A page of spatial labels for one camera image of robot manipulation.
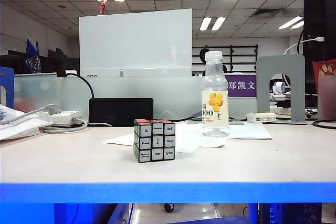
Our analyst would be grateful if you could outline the Rubik's cube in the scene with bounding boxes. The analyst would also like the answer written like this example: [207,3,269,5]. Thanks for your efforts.
[133,118,176,163]

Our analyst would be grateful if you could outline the frosted glass desk partition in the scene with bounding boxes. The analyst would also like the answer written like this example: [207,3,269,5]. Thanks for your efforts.
[14,72,257,124]

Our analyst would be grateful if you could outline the white paper sheet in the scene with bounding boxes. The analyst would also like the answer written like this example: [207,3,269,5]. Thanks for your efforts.
[101,124,227,154]
[183,121,273,141]

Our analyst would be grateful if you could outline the clear bottle yellow flower label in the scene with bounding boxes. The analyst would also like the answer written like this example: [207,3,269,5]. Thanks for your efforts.
[201,50,230,138]

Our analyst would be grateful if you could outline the black rectangular box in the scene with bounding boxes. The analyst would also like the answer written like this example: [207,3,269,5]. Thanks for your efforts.
[88,98,154,127]

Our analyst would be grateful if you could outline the person in background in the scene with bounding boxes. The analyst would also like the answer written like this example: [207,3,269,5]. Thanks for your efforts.
[198,48,228,77]

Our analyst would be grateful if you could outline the white board panel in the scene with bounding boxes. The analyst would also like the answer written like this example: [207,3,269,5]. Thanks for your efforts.
[79,8,193,78]

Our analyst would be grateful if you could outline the black shelf rack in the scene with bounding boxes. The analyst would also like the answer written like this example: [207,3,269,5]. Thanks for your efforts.
[192,45,259,74]

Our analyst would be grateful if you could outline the grey metal bookend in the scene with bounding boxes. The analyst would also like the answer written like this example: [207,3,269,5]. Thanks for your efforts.
[256,54,307,125]

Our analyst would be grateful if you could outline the white power adapter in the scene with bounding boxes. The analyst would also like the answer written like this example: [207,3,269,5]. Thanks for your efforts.
[246,112,277,124]

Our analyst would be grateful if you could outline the white power strip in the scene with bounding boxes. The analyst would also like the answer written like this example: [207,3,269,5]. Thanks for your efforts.
[49,110,82,125]

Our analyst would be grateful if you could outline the dark office cubicle partitions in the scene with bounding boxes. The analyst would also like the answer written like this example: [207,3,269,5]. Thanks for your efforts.
[0,48,80,75]

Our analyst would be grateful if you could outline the white desk fan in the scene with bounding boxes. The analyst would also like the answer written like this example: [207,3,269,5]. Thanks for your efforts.
[272,81,286,95]

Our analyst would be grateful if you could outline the ceiling air vent grille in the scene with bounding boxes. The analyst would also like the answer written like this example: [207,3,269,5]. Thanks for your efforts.
[254,8,283,17]

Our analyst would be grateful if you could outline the blue crystal trophy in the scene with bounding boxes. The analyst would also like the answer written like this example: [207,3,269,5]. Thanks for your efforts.
[25,38,42,74]

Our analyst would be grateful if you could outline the white plastic bag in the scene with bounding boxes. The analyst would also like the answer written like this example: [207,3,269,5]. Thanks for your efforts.
[0,104,55,141]

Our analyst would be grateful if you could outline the blue metal bookend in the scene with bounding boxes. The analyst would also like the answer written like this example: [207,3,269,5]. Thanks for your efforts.
[0,66,16,109]

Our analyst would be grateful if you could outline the pink frosted panel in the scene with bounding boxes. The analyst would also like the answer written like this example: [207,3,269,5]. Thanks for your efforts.
[317,74,336,120]

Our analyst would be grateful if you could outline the red patterned cushion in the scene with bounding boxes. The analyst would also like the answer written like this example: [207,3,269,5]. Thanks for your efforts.
[311,60,336,83]

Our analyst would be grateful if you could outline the black computer tower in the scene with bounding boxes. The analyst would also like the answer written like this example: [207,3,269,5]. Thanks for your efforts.
[259,202,323,224]

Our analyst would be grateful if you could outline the black power cable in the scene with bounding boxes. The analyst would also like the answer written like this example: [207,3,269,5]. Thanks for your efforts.
[65,73,95,100]

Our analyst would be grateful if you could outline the blue table frame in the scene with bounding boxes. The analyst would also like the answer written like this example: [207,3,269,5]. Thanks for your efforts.
[0,182,336,224]

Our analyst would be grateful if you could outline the grey plug with cable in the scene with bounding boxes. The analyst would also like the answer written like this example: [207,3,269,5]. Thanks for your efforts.
[0,103,63,125]

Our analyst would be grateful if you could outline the black looped cable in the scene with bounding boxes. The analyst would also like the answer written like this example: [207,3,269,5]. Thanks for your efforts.
[312,119,336,130]

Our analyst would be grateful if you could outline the white USB cable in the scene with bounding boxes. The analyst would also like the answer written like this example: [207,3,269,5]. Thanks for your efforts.
[284,36,326,56]

